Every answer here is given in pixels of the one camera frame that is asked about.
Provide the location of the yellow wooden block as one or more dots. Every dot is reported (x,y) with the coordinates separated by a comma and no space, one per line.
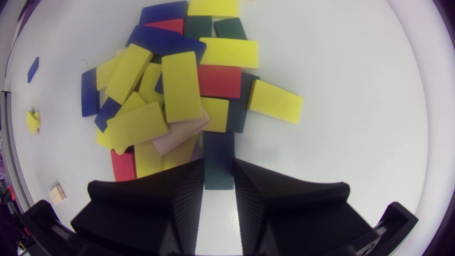
(105,73)
(37,117)
(153,160)
(181,87)
(128,73)
(137,126)
(215,113)
(275,101)
(31,122)
(231,52)
(213,8)

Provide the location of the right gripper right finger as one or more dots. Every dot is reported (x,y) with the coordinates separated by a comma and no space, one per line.
(295,217)

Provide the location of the natural wooden block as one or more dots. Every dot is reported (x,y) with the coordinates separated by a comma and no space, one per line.
(181,133)
(57,194)

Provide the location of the red wooden block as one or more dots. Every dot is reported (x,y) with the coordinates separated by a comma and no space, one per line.
(219,81)
(167,25)
(123,165)

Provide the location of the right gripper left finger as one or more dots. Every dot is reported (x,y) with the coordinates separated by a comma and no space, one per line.
(142,213)

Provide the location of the blue wooden block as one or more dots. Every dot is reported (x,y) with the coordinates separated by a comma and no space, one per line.
(165,42)
(89,93)
(163,12)
(106,113)
(33,69)

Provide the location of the pile of wooden blocks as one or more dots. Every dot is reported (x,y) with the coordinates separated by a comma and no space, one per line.
(150,83)

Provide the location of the green wooden block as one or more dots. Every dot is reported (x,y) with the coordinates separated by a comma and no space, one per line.
(249,87)
(198,26)
(236,117)
(230,29)
(218,160)

